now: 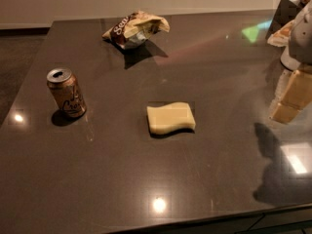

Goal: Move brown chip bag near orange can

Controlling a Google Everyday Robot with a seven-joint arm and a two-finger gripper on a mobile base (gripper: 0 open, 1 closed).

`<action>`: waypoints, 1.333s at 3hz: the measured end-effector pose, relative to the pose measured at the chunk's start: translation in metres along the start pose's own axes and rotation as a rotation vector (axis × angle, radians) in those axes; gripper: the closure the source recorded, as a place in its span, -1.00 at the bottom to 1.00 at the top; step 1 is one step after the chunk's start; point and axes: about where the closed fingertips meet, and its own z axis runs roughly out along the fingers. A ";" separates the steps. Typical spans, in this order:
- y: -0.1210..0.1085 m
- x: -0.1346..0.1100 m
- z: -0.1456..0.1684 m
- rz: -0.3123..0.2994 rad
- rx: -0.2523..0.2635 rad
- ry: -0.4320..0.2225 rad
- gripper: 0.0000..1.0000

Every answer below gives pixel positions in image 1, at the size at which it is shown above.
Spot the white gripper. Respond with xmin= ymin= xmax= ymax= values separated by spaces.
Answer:
xmin=267 ymin=1 xmax=312 ymax=124

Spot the brown chip bag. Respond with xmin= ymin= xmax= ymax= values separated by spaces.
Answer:
xmin=102 ymin=11 xmax=170 ymax=50

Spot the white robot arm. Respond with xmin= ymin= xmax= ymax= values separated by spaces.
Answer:
xmin=266 ymin=0 xmax=312 ymax=124

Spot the orange soda can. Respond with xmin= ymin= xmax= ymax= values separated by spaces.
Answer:
xmin=47 ymin=67 xmax=87 ymax=118

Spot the yellow sponge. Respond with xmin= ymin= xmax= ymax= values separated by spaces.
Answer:
xmin=146 ymin=102 xmax=196 ymax=136

